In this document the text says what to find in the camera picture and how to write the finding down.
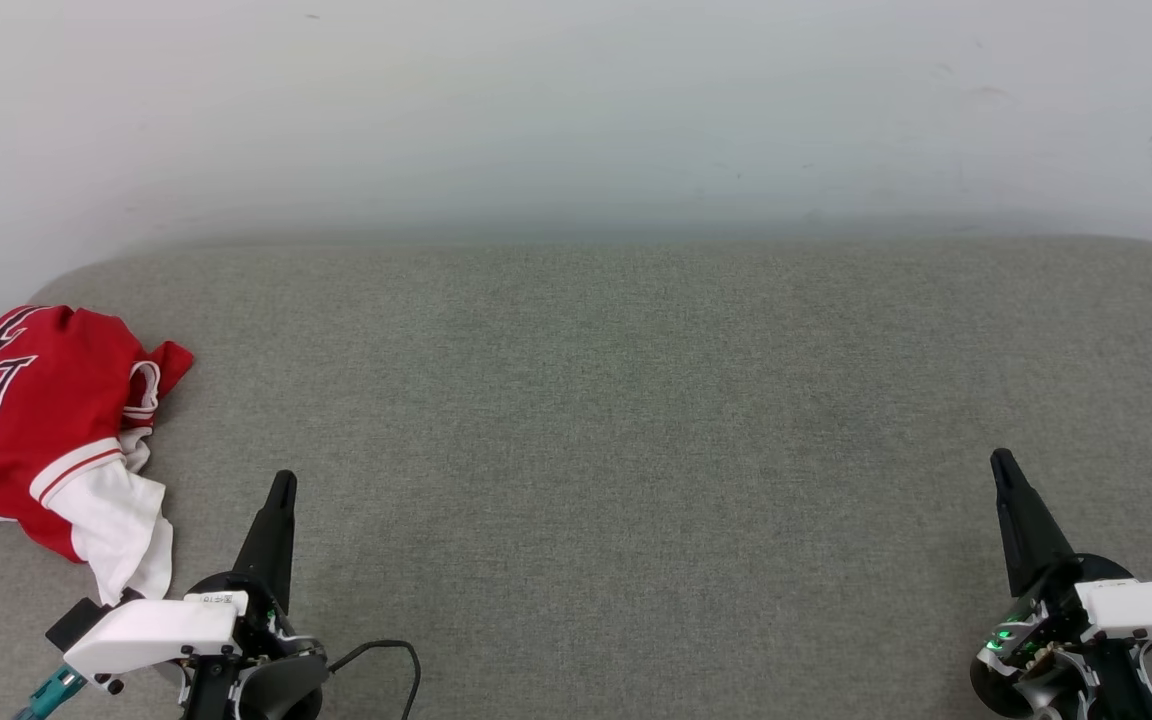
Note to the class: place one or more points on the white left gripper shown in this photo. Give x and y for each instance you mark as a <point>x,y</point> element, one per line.
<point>151,630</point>

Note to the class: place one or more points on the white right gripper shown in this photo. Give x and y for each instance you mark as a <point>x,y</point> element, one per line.
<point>1136,610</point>

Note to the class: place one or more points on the red and white basketball jersey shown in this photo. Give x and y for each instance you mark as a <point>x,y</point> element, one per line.
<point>26,440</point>

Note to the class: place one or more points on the grey fabric sofa seat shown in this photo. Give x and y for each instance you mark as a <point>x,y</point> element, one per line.
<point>586,450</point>

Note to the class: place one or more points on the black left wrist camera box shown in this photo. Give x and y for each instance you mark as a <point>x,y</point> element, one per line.
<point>74,625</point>

